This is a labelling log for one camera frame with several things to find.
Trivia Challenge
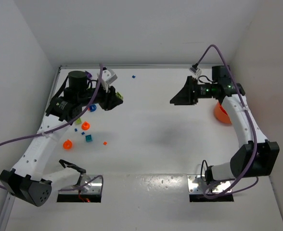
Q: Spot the lime green lego brick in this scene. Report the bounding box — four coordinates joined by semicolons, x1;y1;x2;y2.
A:
116;92;123;100

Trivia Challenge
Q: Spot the lime green curved lego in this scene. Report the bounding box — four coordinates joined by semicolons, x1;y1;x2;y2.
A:
75;118;82;125

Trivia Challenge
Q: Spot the teal square lego brick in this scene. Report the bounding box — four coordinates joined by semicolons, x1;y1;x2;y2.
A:
85;134;92;142

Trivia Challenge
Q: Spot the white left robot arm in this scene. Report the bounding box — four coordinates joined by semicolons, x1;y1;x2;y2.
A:
0;67;123;207

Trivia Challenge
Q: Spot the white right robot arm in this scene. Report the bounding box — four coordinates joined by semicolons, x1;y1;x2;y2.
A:
170;65;280;183

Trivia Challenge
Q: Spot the blue round lego piece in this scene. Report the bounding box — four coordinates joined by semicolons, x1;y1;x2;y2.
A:
88;104;97;112

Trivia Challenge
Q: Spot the orange round lego upper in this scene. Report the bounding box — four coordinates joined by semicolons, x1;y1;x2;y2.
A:
81;121;90;130

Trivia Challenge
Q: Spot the orange round lego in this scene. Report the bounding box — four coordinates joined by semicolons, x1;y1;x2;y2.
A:
63;140;73;150
81;121;90;130

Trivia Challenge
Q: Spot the orange round sorting container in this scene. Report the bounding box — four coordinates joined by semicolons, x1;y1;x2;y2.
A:
214;102;232;125

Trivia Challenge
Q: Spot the orange round lego lower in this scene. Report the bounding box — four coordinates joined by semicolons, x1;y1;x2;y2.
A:
63;140;73;150

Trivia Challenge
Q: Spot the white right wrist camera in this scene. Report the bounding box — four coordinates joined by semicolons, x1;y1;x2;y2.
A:
189;63;202;77

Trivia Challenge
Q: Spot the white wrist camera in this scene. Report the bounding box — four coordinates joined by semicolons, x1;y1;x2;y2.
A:
101;67;117;85
189;63;202;77

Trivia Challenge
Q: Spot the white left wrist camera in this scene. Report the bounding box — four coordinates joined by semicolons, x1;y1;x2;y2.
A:
101;67;117;85

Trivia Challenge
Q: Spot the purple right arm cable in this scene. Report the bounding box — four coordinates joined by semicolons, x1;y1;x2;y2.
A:
196;44;259;199

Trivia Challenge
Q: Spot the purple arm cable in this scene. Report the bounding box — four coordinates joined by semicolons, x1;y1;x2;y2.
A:
196;44;259;199
0;63;106;192

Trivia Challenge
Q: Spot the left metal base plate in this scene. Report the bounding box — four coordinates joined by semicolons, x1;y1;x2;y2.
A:
59;175;104;194

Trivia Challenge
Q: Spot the metal base plate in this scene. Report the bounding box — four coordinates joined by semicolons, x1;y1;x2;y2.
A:
59;175;104;194
187;174;231;195

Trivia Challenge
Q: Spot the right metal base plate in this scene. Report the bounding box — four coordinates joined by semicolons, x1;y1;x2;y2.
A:
187;174;231;195

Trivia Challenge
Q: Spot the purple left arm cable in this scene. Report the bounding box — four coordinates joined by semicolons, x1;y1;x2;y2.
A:
0;63;106;192

